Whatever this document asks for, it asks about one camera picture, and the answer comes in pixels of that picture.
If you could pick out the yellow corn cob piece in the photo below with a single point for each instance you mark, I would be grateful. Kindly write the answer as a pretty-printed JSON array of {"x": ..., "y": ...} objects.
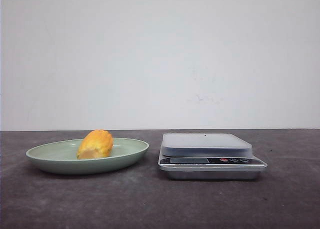
[{"x": 97, "y": 144}]

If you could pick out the silver digital kitchen scale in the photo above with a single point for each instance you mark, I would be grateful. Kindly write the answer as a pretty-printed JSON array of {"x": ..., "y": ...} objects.
[{"x": 208, "y": 156}]

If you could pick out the green oval plate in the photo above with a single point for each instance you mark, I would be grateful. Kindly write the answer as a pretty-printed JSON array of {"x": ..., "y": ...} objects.
[{"x": 61, "y": 157}]

